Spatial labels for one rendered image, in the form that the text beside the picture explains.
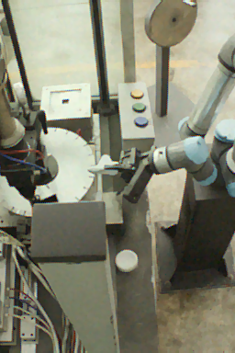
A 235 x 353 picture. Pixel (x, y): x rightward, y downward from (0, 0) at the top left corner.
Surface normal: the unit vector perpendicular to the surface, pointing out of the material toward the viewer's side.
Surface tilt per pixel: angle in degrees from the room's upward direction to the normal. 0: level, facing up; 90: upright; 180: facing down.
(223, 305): 0
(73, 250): 0
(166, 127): 0
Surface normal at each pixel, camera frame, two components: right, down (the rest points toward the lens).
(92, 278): 0.01, 0.81
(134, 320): -0.09, -0.58
